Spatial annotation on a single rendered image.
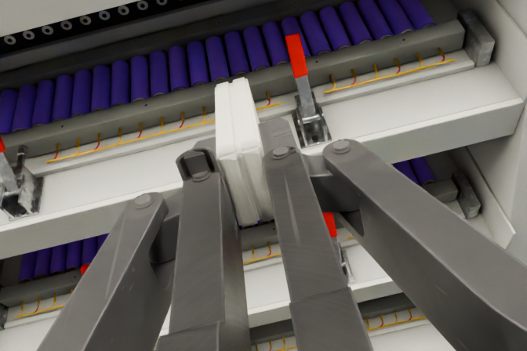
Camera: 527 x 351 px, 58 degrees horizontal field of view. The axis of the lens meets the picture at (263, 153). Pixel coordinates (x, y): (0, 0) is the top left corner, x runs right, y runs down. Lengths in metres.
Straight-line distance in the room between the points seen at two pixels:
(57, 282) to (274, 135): 0.50
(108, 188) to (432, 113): 0.29
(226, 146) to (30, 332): 0.53
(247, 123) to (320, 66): 0.28
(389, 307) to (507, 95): 0.38
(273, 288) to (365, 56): 0.28
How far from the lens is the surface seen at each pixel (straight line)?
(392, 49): 0.46
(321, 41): 0.48
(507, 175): 0.53
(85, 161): 0.47
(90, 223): 0.46
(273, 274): 0.57
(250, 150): 0.15
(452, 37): 0.48
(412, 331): 0.75
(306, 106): 0.41
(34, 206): 0.47
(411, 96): 0.45
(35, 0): 0.36
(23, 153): 0.49
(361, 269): 0.57
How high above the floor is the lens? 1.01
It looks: 37 degrees down
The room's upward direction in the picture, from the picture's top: 15 degrees counter-clockwise
